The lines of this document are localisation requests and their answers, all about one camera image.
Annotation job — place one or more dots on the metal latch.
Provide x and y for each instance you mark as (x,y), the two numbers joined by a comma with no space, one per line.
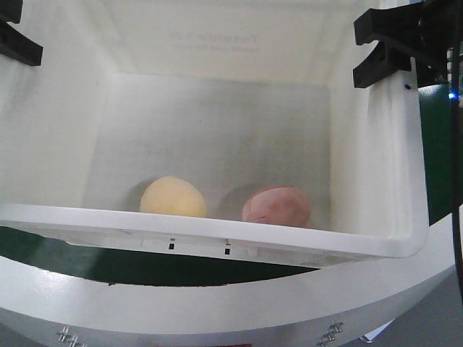
(329,336)
(72,340)

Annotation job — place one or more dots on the white plastic Totelife tote box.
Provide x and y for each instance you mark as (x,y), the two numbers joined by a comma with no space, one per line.
(230,96)

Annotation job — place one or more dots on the green circuit board blue LED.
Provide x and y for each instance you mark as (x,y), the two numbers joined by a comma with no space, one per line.
(454,58)

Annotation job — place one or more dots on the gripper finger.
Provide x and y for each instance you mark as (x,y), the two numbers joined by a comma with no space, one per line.
(18,47)
(11,11)

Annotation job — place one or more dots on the metal latch right front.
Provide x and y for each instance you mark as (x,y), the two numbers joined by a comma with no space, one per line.
(329,336)

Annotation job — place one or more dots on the white round conveyor outer rim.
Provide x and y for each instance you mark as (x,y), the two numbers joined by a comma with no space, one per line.
(289,311)

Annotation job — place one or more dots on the pink bun toy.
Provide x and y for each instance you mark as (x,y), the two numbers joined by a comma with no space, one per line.
(278,205)

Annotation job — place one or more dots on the cream yellow bun toy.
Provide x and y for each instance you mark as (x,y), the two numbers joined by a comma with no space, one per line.
(170,195)

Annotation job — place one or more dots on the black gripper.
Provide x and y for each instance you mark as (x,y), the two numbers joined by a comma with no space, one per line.
(429,27)

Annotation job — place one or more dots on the metal latch left front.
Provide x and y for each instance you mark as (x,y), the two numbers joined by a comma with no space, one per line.
(72,340)

